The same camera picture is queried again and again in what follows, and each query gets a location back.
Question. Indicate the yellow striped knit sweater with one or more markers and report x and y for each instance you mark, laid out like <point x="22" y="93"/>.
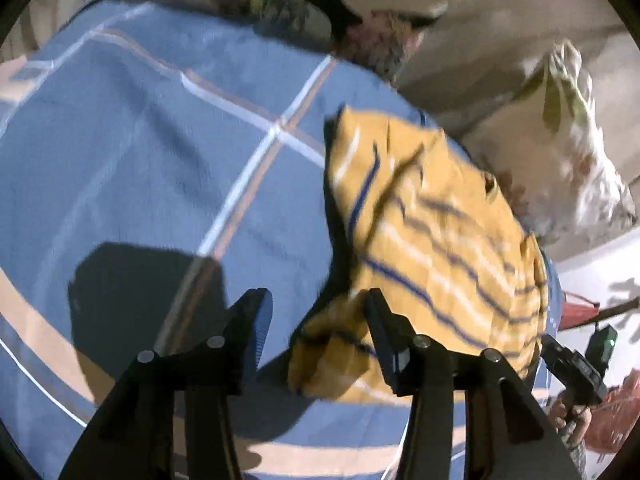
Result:
<point x="413" y="219"/>

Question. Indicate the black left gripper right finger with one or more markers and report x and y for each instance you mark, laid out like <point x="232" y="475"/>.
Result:
<point x="507" y="435"/>

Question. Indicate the dark coat rack stand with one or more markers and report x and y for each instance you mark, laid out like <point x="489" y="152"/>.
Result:
<point x="626" y="302"/>

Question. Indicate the person's right hand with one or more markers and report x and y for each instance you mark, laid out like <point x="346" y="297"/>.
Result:
<point x="561" y="414"/>

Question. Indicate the blue plaid bed sheet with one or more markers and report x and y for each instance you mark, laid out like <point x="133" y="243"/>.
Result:
<point x="157" y="162"/>

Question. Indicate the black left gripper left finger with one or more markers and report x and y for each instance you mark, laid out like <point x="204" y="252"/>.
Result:
<point x="131" y="436"/>

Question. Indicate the white pillow with leaf print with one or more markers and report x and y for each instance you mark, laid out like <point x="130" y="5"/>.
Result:
<point x="546" y="149"/>

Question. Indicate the red plastic bag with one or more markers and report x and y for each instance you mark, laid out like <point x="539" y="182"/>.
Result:
<point x="613" y="420"/>

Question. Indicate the beige padded headboard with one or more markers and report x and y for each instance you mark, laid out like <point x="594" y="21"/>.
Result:
<point x="480" y="54"/>

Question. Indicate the red box beside bed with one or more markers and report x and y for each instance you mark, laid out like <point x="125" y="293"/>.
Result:
<point x="576" y="310"/>

